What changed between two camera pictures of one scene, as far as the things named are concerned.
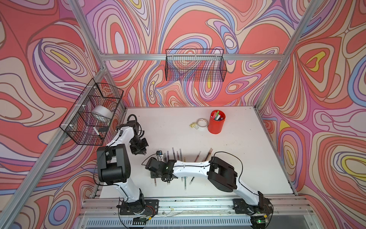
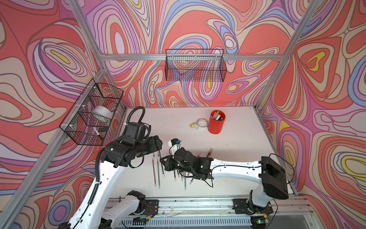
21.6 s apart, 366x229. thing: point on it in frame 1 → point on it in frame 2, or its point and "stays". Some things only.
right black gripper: x=153 y=175 → x=167 y=165
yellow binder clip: x=193 y=125 stays
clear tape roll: x=202 y=122 stays
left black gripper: x=140 y=151 → x=155 y=144
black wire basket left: x=88 y=117 stays
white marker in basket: x=96 y=131 stays
